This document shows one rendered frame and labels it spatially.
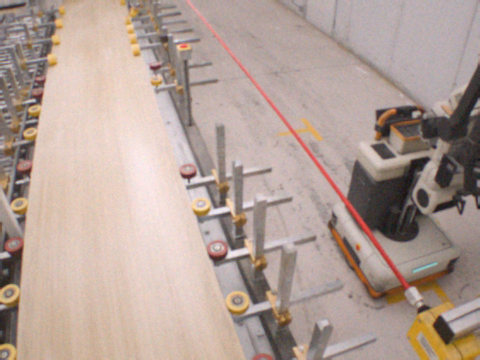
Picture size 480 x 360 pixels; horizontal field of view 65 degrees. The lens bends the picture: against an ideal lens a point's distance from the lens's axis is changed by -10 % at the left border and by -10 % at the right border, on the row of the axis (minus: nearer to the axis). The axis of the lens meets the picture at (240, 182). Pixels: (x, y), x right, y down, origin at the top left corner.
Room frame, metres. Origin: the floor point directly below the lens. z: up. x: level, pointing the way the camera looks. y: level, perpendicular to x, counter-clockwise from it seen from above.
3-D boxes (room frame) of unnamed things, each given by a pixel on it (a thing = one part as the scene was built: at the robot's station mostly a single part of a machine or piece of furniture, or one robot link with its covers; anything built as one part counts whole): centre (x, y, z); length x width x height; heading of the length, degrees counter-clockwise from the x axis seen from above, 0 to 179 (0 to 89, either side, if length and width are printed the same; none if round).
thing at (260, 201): (1.03, -0.07, 0.92); 0.04 x 0.04 x 0.48; 18
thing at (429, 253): (1.72, -0.98, 0.16); 0.67 x 0.64 x 0.25; 17
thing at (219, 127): (1.50, 0.09, 0.91); 0.04 x 0.04 x 0.48; 18
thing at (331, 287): (0.84, -0.18, 0.81); 0.43 x 0.03 x 0.04; 108
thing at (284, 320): (0.81, -0.14, 0.81); 0.14 x 0.06 x 0.05; 18
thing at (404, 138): (1.83, -0.95, 0.87); 0.23 x 0.15 x 0.11; 107
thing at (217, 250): (1.02, 0.09, 0.85); 0.08 x 0.08 x 0.11
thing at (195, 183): (1.56, 0.06, 0.81); 0.43 x 0.03 x 0.04; 108
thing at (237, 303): (0.78, 0.01, 0.85); 0.08 x 0.08 x 0.11
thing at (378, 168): (1.81, -0.95, 0.59); 0.55 x 0.34 x 0.83; 107
